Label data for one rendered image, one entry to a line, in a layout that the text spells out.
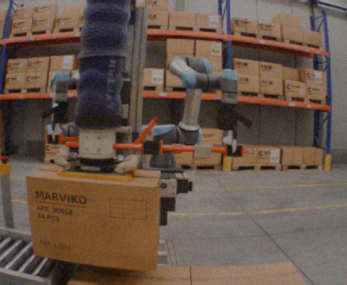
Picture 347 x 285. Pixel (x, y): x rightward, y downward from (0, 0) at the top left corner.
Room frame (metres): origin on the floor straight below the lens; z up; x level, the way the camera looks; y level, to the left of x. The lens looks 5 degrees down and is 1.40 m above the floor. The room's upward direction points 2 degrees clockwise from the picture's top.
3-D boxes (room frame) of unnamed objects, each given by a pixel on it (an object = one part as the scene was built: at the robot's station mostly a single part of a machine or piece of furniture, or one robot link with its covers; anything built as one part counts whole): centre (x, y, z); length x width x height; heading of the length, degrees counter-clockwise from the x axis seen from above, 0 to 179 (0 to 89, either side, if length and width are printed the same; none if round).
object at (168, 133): (2.46, 0.05, 1.20); 0.13 x 0.12 x 0.14; 105
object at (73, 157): (1.89, 0.34, 1.14); 0.34 x 0.25 x 0.06; 89
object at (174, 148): (2.00, 0.14, 1.20); 0.93 x 0.30 x 0.04; 89
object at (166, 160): (2.46, 0.05, 1.09); 0.15 x 0.15 x 0.10
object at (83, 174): (1.79, 0.34, 1.10); 0.34 x 0.10 x 0.05; 89
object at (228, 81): (1.89, -0.24, 1.50); 0.09 x 0.08 x 0.11; 15
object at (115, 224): (1.88, 0.35, 0.87); 0.60 x 0.40 x 0.40; 90
